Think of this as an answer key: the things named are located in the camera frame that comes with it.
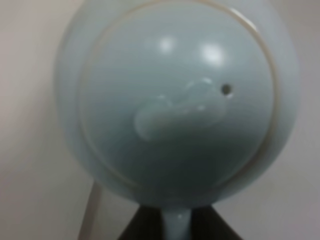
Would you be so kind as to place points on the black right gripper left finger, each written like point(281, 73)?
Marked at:
point(146, 224)

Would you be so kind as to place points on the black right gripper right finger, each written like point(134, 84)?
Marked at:
point(207, 224)

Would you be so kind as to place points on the light blue porcelain teapot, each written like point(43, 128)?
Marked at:
point(176, 104)

